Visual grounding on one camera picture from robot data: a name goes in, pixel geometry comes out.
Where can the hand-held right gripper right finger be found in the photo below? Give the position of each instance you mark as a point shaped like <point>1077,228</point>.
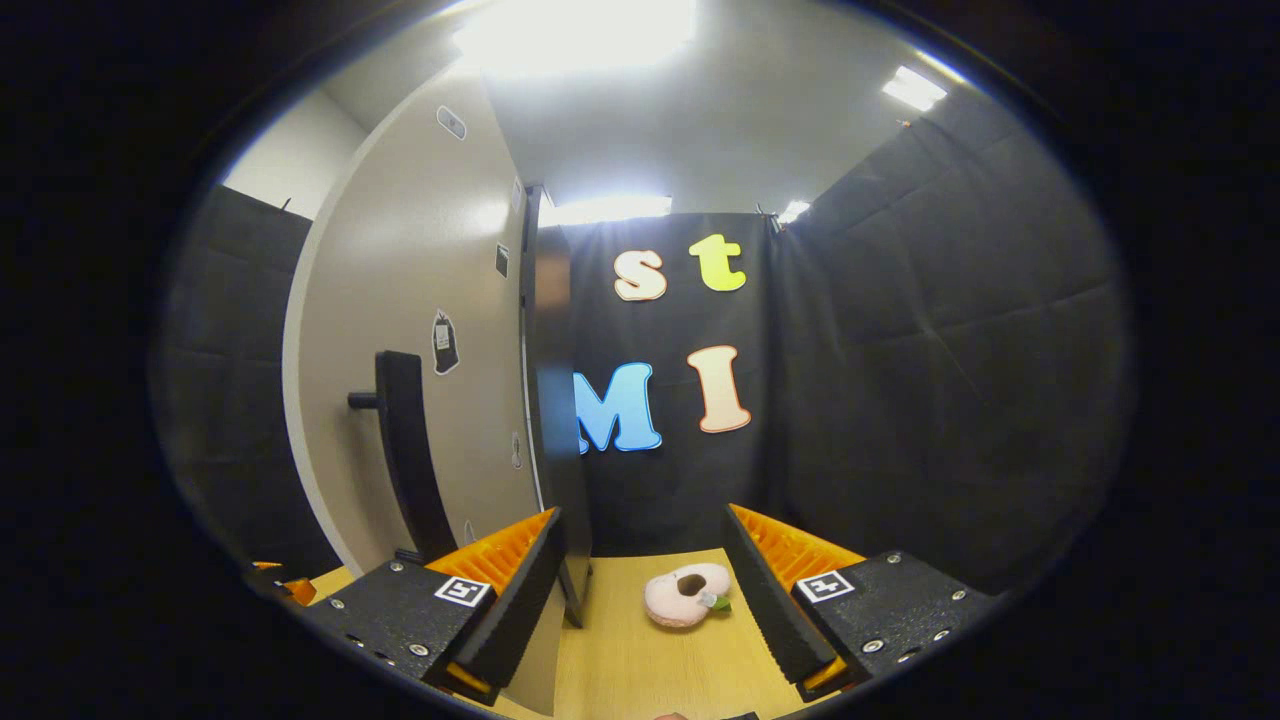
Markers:
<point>765,600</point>

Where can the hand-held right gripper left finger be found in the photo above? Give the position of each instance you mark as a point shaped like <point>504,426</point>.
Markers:
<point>515,600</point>

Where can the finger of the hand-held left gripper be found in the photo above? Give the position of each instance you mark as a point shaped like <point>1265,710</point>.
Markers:
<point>300,592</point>

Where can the beige cabinet door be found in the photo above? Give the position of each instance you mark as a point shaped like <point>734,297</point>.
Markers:
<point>400,250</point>

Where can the pink plush toy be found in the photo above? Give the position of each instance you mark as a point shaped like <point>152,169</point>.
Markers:
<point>675,605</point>

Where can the black backdrop cloth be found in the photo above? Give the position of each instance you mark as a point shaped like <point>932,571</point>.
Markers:
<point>950,350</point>

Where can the ceiling light panel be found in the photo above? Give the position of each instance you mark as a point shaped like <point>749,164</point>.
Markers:
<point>793,211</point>
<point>914,88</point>
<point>575,35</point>
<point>605,210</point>

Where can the grey cabinet with dark frame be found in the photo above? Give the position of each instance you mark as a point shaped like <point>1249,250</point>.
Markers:
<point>560,500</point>

